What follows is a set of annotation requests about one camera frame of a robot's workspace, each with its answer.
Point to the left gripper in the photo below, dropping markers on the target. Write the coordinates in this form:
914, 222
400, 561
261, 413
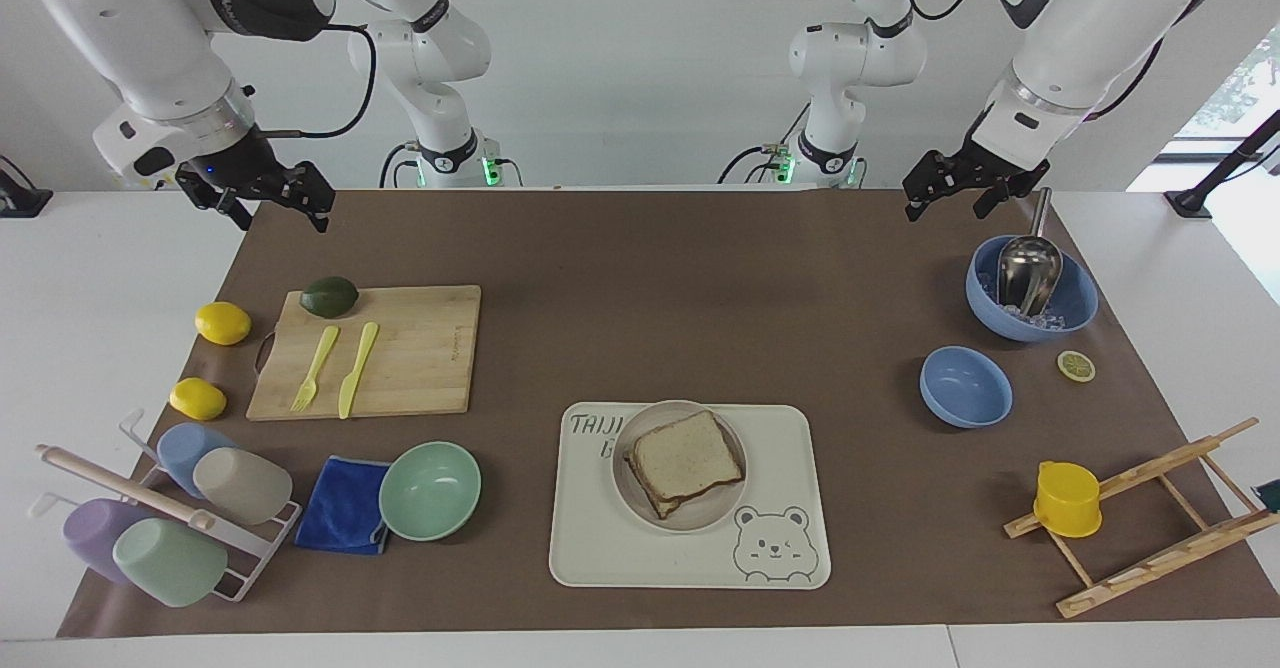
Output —
1005, 173

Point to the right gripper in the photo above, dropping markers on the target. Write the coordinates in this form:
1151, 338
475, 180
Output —
240, 160

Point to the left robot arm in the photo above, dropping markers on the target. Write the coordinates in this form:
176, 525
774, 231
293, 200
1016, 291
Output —
1080, 18

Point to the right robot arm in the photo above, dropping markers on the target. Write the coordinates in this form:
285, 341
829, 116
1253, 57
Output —
150, 38

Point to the beige round plate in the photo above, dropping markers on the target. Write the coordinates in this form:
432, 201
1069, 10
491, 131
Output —
690, 518

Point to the sandwich base with filling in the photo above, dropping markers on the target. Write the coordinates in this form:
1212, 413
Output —
660, 505

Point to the metal scoop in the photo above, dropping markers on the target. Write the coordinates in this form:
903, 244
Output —
1030, 268

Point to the green avocado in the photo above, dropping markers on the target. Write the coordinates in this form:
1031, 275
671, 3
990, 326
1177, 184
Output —
329, 296

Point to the yellow lemon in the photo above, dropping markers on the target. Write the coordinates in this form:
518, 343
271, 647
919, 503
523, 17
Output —
197, 398
222, 323

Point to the ice cubes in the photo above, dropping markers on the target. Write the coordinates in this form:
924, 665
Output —
1045, 320

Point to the large blue bowl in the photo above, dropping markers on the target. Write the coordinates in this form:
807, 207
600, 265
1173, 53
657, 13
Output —
1075, 298

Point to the yellow plastic fork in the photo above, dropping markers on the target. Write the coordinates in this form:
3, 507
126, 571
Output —
315, 363

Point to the yellow plastic knife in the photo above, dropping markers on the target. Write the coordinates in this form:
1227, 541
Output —
355, 368

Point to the small blue bowl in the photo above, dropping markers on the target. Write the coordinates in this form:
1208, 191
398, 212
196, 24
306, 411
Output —
965, 386

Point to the wooden cutting board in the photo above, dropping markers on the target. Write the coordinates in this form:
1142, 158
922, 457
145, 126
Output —
400, 358

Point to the lemon slice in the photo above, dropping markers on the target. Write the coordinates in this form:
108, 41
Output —
1076, 366

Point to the black stand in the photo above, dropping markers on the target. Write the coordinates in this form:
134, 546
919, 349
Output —
1225, 166
18, 196

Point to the blue plastic cup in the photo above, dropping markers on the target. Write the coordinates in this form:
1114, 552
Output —
180, 448

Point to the window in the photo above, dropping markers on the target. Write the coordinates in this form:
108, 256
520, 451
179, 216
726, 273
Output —
1235, 98

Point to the beige plastic cup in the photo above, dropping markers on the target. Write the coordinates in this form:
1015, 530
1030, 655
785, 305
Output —
242, 485

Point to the blue cloth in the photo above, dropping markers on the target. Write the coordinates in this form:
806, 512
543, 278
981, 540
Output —
342, 503

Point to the yellow cup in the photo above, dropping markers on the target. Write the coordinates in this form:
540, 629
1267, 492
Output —
1067, 498

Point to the green bowl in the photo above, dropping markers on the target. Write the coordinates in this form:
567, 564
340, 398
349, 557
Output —
430, 491

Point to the green plastic cup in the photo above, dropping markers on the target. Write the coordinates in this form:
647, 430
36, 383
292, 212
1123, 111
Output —
170, 561

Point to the purple plastic cup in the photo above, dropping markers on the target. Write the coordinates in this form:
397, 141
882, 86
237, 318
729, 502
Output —
95, 533

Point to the toasted bread slice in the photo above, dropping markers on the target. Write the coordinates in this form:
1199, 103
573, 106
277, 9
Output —
685, 458

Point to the wooden rack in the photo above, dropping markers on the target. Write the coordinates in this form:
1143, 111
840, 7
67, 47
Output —
1160, 528

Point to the dark green object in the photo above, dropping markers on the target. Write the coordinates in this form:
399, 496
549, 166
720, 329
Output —
1270, 496

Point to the cream tray with bear print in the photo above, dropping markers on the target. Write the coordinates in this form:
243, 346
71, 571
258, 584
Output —
600, 538

